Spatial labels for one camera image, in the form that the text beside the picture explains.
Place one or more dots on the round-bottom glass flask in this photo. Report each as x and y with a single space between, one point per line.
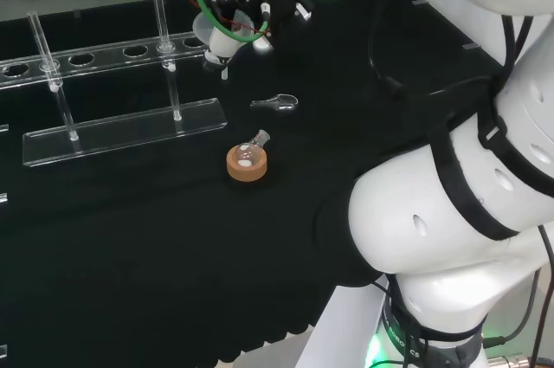
247 152

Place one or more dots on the black bench cloth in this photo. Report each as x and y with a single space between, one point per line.
173 234

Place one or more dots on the clear acrylic funnel stand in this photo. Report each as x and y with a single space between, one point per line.
125 132

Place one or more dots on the gray tape piece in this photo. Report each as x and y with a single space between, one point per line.
469 47
420 2

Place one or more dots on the clear plastic funnel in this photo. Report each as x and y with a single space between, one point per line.
200 28

